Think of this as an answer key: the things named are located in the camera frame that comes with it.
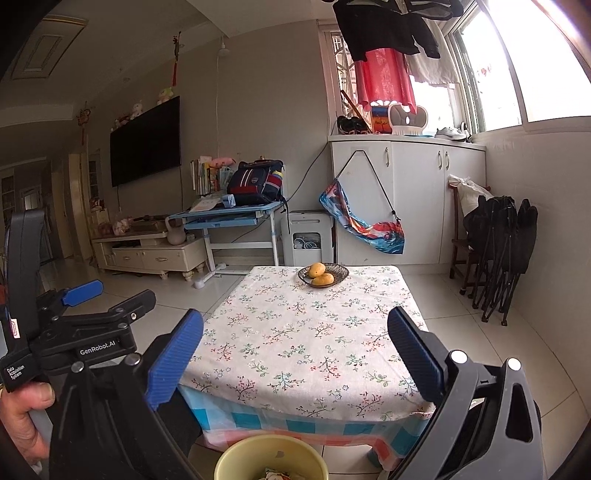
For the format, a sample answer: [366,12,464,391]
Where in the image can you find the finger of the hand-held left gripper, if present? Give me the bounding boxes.
[4,210,105,345]
[46,290,158,331]

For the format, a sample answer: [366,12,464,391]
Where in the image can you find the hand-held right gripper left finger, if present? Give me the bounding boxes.
[48,308,205,480]

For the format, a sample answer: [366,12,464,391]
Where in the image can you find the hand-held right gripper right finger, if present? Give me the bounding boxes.
[387,305,543,480]

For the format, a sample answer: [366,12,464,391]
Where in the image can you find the yellow plastic bin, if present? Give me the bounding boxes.
[213,435,329,480]

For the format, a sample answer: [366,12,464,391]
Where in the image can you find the person's left hand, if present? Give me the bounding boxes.
[0,381,57,462]

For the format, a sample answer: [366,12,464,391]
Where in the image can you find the cream television stand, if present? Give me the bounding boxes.
[91,227,208,280]

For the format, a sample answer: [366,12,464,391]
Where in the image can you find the beige jug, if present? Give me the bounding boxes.
[165,218,187,246]

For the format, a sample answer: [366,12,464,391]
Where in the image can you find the grey fruit plate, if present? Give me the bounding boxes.
[298,263,351,289]

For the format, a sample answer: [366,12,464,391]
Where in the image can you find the wooden chair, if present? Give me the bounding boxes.
[448,178,477,283]

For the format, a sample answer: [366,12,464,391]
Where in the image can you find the floral tablecloth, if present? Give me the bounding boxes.
[178,265,437,421]

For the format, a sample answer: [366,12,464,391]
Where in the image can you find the white paper sheet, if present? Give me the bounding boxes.
[189,196,225,213]

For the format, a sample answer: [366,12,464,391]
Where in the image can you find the blue study desk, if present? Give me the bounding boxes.
[167,200,290,289]

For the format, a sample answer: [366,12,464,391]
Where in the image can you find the black folding chair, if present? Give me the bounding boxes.
[459,195,539,326]

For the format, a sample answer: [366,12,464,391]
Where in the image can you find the row of books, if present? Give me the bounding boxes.
[191,158,236,197]

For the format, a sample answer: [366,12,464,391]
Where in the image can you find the white cabinet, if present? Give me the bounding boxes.
[329,134,488,267]

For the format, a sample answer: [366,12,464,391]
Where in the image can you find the white cloth bag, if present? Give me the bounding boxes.
[449,174,493,219]

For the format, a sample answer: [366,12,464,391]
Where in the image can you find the dark blue backpack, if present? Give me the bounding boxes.
[226,159,287,206]

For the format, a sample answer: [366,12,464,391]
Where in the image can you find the white sneakers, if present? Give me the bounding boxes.
[434,126,472,142]

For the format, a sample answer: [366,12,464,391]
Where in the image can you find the white plastic child seat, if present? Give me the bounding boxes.
[387,102,430,137]

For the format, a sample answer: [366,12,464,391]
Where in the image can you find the black shoes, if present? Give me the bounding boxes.
[336,115,373,136]

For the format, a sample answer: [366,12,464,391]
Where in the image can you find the red knot tassel ornament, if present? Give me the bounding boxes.
[171,31,182,88]

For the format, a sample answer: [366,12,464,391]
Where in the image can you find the wooden stick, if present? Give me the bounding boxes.
[341,90,373,134]

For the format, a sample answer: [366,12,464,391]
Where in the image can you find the red hanging cloth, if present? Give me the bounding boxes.
[355,47,417,110]

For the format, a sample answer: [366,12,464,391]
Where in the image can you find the white hanging garment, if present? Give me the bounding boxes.
[405,53,461,86]

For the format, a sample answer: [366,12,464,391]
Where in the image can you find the window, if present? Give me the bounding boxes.
[445,0,591,134]

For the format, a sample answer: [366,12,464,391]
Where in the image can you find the black hanging jacket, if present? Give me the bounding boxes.
[332,0,465,64]

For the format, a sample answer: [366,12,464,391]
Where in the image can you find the colourful drawstring bag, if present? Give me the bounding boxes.
[318,148,406,256]

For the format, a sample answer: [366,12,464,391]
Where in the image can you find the black wall television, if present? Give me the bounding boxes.
[110,96,182,188]

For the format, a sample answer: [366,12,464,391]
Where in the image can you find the red knot wall ornament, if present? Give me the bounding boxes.
[76,107,93,145]

